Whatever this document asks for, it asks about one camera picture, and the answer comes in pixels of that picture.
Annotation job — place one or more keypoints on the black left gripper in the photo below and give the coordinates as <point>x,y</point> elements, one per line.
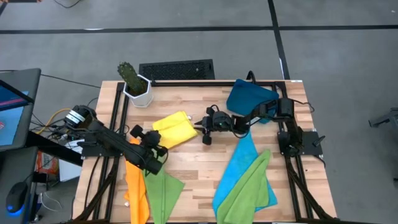
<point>151,139</point>

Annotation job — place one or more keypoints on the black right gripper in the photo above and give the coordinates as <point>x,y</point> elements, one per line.
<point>221,121</point>

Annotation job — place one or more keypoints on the yellow microfiber towel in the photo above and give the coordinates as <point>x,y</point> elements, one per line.
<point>175,129</point>

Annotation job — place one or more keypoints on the orange microfiber towel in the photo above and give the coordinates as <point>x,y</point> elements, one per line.
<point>135,186</point>

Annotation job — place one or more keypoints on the green microfiber towel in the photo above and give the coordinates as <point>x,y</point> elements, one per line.
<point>164,193</point>
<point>245,193</point>

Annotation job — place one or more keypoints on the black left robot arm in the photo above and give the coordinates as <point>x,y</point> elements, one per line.
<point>124,149</point>

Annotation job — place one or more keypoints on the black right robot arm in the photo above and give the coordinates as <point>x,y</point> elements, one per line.
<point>267,113</point>

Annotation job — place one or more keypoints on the light blue microfiber towel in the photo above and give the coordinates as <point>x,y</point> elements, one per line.
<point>239,165</point>

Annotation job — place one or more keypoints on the white hexagonal plant pot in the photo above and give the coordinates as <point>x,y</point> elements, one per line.
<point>143,99</point>

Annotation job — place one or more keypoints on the dark teal fabric bin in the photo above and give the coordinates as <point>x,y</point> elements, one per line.
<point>245,96</point>

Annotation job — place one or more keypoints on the black floor vent grate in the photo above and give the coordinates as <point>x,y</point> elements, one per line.
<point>177,70</point>

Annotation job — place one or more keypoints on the black hook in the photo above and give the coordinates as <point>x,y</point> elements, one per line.
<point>251,76</point>

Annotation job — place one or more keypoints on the green cactus plant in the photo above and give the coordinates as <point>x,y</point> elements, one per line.
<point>129,76</point>

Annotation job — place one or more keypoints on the white box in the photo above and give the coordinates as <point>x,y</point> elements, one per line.
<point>70,171</point>

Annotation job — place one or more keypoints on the orange cardboard box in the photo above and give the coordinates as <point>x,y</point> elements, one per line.
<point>46,163</point>

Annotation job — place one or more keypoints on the grey computer monitor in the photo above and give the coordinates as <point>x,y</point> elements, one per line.
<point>12,124</point>

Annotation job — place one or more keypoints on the grey desk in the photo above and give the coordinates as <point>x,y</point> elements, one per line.
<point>12,168</point>

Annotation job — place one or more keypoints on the black computer mouse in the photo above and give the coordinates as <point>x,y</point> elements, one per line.
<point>17,197</point>

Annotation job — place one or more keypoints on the grey metal stand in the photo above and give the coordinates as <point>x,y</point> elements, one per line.
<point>385,118</point>

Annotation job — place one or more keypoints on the black aluminium table frame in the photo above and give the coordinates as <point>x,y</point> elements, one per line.
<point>186,83</point>

